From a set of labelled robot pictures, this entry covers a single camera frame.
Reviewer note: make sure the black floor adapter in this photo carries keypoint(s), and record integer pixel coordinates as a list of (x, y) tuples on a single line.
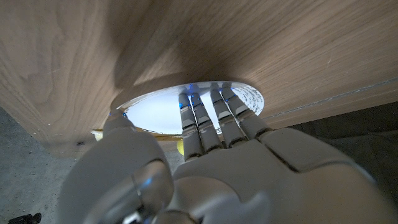
[(25, 219)]

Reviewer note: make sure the yellow tennis ball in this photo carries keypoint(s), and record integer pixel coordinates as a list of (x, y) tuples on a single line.
[(180, 148)]

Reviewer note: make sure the pale yellow sponge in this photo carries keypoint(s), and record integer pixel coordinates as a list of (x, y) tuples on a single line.
[(97, 135)]

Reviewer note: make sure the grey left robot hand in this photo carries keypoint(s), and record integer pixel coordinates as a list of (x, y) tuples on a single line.
[(248, 180)]

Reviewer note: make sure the white gold-rimmed paper plate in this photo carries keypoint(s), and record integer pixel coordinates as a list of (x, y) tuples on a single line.
[(155, 115)]

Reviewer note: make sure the black backdrop curtain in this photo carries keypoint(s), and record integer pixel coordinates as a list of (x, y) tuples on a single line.
[(357, 130)]

